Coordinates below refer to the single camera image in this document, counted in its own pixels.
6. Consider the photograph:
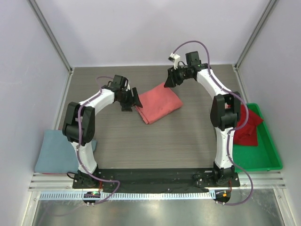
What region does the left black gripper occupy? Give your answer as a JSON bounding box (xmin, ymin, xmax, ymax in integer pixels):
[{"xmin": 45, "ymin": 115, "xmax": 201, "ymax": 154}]
[{"xmin": 118, "ymin": 87, "xmax": 143, "ymax": 112}]

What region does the salmon pink t shirt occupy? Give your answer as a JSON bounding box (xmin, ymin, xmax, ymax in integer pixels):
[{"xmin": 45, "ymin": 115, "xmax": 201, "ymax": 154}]
[{"xmin": 136, "ymin": 82, "xmax": 183, "ymax": 124}]

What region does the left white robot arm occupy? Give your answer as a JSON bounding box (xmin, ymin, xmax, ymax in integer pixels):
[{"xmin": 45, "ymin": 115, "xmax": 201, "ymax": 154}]
[{"xmin": 62, "ymin": 75, "xmax": 143, "ymax": 188}]

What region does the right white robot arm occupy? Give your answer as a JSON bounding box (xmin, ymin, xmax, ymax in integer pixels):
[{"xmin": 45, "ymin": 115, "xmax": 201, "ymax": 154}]
[{"xmin": 164, "ymin": 51, "xmax": 241, "ymax": 186}]

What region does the dark red t shirt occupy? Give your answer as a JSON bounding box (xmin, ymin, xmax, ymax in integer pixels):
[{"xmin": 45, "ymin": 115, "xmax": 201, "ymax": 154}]
[{"xmin": 233, "ymin": 109, "xmax": 263, "ymax": 146}]

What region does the folded blue t shirt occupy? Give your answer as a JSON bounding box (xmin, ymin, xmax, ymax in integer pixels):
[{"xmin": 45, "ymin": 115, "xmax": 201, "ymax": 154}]
[{"xmin": 34, "ymin": 130, "xmax": 98, "ymax": 174}]

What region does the green plastic bin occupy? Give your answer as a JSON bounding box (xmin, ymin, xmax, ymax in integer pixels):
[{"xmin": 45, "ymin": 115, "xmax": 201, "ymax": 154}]
[{"xmin": 233, "ymin": 103, "xmax": 283, "ymax": 171}]

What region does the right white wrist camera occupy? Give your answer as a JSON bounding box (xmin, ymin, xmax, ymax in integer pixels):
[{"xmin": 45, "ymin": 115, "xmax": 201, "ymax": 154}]
[{"xmin": 168, "ymin": 53, "xmax": 181, "ymax": 69}]

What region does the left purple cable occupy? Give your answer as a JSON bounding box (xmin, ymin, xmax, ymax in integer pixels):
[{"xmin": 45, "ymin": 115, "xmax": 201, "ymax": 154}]
[{"xmin": 79, "ymin": 76, "xmax": 120, "ymax": 204}]

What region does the right aluminium frame post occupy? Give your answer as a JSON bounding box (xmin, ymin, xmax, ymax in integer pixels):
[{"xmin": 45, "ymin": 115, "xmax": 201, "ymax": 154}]
[{"xmin": 234, "ymin": 0, "xmax": 278, "ymax": 71}]

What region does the aluminium frame post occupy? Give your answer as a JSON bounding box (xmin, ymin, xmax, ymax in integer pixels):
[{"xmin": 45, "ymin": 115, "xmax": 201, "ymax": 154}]
[
  {"xmin": 26, "ymin": 0, "xmax": 74, "ymax": 74},
  {"xmin": 234, "ymin": 0, "xmax": 278, "ymax": 71}
]

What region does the left aluminium frame post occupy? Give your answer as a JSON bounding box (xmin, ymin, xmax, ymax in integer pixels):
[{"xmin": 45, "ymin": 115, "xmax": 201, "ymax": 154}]
[{"xmin": 26, "ymin": 0, "xmax": 74, "ymax": 74}]

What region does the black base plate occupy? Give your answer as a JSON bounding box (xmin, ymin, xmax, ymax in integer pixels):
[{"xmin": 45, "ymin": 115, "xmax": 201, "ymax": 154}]
[{"xmin": 72, "ymin": 168, "xmax": 240, "ymax": 194}]

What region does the aluminium front rail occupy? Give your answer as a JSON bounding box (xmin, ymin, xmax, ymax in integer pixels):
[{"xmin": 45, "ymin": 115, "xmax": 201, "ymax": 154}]
[{"xmin": 29, "ymin": 171, "xmax": 286, "ymax": 191}]

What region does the slotted cable duct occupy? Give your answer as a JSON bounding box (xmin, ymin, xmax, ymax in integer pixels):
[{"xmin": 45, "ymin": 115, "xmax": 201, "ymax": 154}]
[{"xmin": 40, "ymin": 190, "xmax": 215, "ymax": 201}]

